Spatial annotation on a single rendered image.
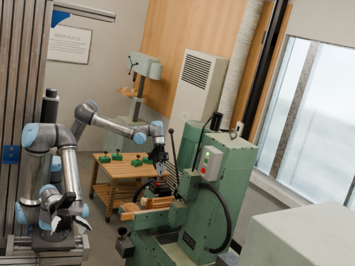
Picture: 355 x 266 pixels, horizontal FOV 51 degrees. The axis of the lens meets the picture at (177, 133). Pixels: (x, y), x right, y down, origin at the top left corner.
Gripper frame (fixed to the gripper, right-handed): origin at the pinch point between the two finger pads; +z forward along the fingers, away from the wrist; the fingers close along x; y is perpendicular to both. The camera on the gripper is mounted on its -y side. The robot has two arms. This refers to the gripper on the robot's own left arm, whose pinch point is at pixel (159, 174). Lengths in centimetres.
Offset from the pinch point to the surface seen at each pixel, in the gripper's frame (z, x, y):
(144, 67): -128, 84, -151
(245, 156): -4, 12, 69
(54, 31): -189, 3, -220
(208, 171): 2, -8, 61
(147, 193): 12.0, -4.3, -11.9
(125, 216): 22.9, -31.6, 8.9
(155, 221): 28.7, -12.3, 9.3
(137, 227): 30.2, -24.2, 8.7
